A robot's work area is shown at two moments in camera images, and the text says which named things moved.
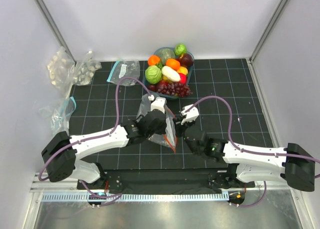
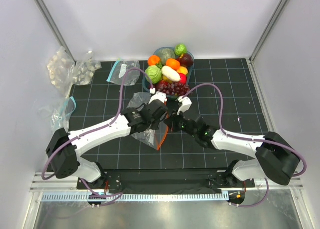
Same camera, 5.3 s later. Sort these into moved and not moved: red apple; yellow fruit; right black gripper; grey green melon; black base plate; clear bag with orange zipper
Moved: right black gripper; clear bag with orange zipper
Not moved: yellow fruit; black base plate; red apple; grey green melon
